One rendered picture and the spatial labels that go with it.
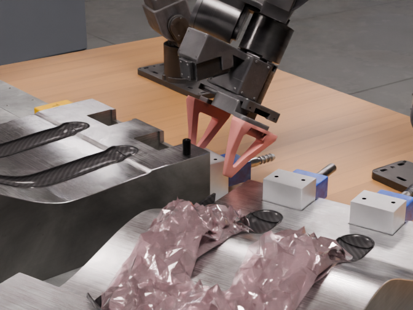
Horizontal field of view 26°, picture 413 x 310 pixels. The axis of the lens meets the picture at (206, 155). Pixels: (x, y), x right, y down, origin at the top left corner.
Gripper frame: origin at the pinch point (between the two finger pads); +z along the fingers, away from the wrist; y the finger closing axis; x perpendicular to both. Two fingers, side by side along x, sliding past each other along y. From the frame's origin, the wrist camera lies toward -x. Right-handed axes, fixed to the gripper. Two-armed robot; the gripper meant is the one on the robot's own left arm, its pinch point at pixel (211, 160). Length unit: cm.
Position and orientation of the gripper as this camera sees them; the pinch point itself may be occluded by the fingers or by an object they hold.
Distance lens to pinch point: 115.8
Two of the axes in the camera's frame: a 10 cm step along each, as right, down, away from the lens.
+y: 5.7, 3.1, -7.6
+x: 7.1, 2.7, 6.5
